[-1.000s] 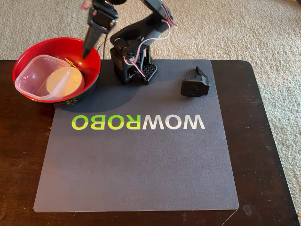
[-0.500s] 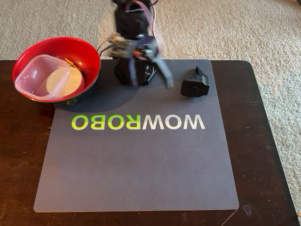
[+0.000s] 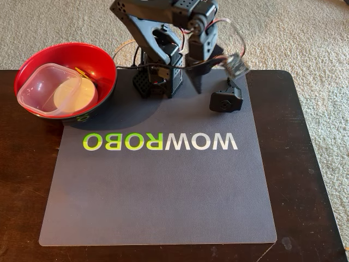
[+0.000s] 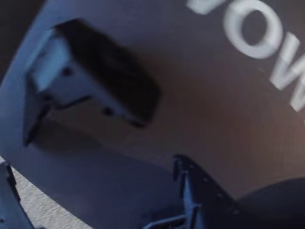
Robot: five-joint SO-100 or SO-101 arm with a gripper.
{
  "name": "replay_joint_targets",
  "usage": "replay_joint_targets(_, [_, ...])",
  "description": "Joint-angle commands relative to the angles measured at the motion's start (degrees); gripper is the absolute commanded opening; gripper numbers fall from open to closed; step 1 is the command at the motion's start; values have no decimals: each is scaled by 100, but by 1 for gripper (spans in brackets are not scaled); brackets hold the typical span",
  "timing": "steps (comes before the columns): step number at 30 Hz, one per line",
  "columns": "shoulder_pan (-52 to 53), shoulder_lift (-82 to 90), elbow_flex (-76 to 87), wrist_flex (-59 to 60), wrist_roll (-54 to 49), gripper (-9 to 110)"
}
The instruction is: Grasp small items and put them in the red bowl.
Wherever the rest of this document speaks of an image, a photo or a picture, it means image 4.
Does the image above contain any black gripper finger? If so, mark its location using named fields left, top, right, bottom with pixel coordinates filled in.
left=173, top=154, right=241, bottom=229
left=0, top=161, right=35, bottom=229

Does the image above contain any black printed motor mount part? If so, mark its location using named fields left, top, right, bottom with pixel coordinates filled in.
left=22, top=18, right=162, bottom=147

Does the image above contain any grey WOWROBO mat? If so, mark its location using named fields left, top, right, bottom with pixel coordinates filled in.
left=0, top=0, right=305, bottom=229

